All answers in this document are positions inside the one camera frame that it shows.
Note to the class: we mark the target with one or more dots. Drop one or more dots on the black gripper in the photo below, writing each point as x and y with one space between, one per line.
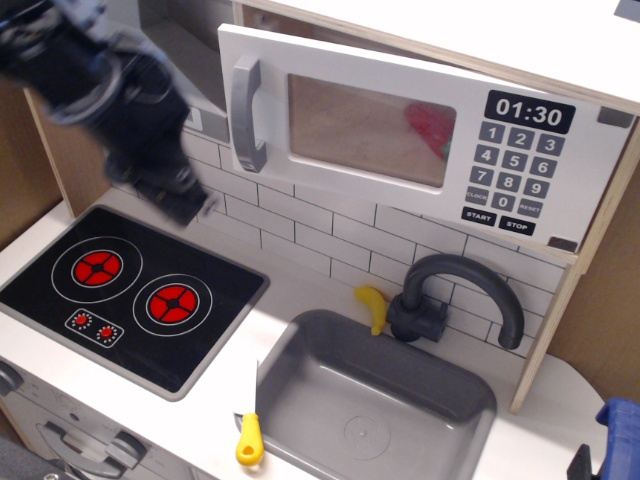
141 129

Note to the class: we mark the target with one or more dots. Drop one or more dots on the white toy microwave door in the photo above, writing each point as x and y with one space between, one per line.
522 163

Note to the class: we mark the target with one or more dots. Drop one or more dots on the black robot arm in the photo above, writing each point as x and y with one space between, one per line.
118 87

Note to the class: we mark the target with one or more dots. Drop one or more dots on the grey range hood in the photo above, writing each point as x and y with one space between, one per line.
187 31

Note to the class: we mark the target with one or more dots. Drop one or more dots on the black toy stove top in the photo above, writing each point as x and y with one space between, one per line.
139 302

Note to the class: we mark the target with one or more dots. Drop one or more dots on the yellow toy banana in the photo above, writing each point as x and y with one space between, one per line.
376 305

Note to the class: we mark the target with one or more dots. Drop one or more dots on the grey oven knob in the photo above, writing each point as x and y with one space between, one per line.
10 379

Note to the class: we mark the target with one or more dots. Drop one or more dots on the red toy pepper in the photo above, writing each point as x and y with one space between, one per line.
434 123

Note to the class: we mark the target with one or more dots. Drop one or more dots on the dark grey faucet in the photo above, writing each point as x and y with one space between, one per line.
421 309

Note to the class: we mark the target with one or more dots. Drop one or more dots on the grey plastic sink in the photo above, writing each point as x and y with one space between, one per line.
340 403

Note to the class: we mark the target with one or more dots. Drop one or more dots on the black clamp part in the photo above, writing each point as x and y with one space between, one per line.
580 468

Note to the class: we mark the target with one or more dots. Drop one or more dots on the blue plastic object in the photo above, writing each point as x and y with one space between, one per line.
621 417

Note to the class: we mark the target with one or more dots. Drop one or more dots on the yellow handled toy knife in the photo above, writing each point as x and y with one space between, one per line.
249 449

